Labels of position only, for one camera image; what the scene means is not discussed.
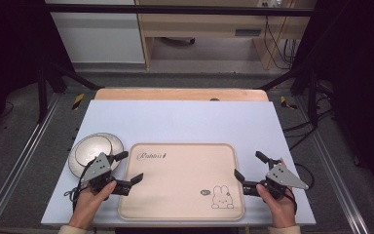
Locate person's cream sleeve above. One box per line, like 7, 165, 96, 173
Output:
57, 224, 89, 234
268, 225, 301, 234

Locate person's right cream sleeve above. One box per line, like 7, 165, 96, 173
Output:
268, 225, 301, 234

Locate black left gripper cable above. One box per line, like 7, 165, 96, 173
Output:
63, 159, 95, 213

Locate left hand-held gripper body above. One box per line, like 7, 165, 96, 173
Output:
80, 151, 131, 197

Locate black floor cables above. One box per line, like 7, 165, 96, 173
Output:
281, 81, 337, 151

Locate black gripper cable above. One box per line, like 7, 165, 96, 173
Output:
63, 159, 95, 213
285, 161, 316, 215

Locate person's left cream sleeve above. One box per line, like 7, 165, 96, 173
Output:
57, 224, 89, 234

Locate black curtain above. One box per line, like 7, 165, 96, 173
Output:
0, 0, 76, 144
293, 0, 374, 203

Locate large white plate dark rim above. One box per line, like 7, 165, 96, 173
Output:
67, 132, 126, 179

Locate person's left hand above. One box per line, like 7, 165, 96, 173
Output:
68, 180, 118, 230

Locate bundle of hanging black cables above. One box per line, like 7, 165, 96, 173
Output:
263, 15, 300, 70

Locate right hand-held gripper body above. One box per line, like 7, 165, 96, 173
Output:
243, 158, 310, 201

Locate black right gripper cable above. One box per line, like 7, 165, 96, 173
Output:
285, 161, 316, 215

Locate black metal frame crossbar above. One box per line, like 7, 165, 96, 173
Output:
45, 3, 316, 18

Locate light wooden desk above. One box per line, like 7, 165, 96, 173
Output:
133, 0, 318, 70

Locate black metal frame stand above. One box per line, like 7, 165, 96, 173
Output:
256, 62, 319, 129
36, 59, 102, 125

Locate white cabinet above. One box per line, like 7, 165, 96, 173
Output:
44, 0, 146, 64

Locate person's right hand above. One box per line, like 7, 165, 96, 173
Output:
255, 183, 298, 229

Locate aluminium floor rail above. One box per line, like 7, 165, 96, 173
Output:
295, 97, 371, 234
0, 94, 62, 234

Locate small white plate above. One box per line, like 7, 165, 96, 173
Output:
74, 135, 113, 167

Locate beige tray with rabbit print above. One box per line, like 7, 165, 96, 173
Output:
117, 142, 245, 221

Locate white power strip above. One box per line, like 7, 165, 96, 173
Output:
256, 0, 284, 9

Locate yellow black striped tape marker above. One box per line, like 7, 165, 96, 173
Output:
280, 95, 298, 111
71, 93, 86, 111

